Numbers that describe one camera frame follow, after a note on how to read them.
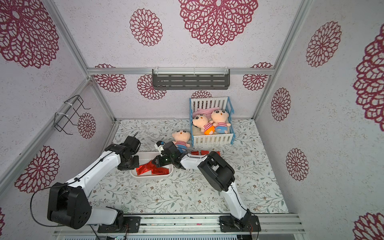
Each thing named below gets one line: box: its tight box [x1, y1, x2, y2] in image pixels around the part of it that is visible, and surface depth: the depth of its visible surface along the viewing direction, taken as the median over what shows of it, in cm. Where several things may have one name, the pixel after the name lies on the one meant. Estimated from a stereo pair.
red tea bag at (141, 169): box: [135, 159, 155, 176], surface depth 89 cm
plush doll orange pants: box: [192, 114, 216, 135], surface depth 104 cm
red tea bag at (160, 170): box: [151, 167, 170, 175], surface depth 89 cm
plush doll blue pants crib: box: [211, 109, 232, 134], surface depth 103 cm
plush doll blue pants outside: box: [172, 129, 191, 154], surface depth 102 cm
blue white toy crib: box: [189, 96, 235, 148], surface depth 105 cm
